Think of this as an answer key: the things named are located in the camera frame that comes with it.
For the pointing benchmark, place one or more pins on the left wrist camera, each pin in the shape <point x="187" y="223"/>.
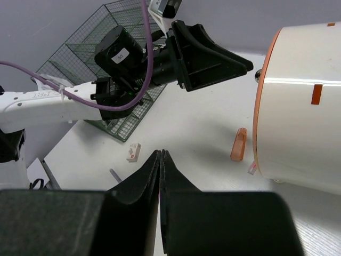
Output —
<point x="164" y="12"/>

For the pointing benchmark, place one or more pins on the orange highlighter cap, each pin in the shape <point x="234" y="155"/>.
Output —
<point x="238" y="148"/>

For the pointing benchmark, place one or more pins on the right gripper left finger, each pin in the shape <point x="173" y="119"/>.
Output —
<point x="132" y="205"/>

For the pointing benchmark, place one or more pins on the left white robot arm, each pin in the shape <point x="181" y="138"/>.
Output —
<point x="128" y="67"/>

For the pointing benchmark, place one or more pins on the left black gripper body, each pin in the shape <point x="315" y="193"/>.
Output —
<point x="164" y="65"/>

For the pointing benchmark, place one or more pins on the small white eraser box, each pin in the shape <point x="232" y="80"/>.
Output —
<point x="133" y="152"/>

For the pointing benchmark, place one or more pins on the round white drawer organizer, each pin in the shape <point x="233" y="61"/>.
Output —
<point x="296" y="123"/>

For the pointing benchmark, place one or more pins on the purple pink pen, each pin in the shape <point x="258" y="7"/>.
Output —
<point x="253" y="168"/>

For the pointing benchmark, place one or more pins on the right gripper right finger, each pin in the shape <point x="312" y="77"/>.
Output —
<point x="171" y="179"/>

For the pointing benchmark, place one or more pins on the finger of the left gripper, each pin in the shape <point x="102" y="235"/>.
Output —
<point x="196" y="69"/>
<point x="197" y="37"/>

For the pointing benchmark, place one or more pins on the dark purple pen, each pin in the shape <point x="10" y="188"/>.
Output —
<point x="115" y="175"/>

